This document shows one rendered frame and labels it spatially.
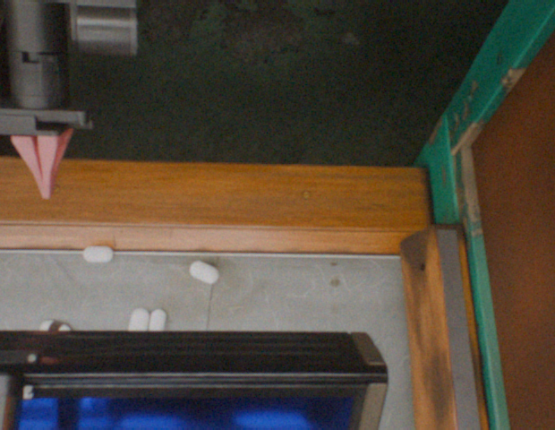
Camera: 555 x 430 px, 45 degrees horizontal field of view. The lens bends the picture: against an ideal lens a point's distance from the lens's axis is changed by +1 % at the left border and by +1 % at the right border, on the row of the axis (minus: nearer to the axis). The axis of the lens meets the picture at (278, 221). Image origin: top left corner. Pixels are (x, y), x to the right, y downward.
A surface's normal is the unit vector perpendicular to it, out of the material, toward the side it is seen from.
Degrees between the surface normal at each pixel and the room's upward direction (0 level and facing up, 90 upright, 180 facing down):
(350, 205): 0
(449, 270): 0
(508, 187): 90
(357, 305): 0
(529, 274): 90
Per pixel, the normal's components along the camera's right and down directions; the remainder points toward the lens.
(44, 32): 0.49, 0.29
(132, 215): 0.08, -0.37
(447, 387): -0.88, -0.17
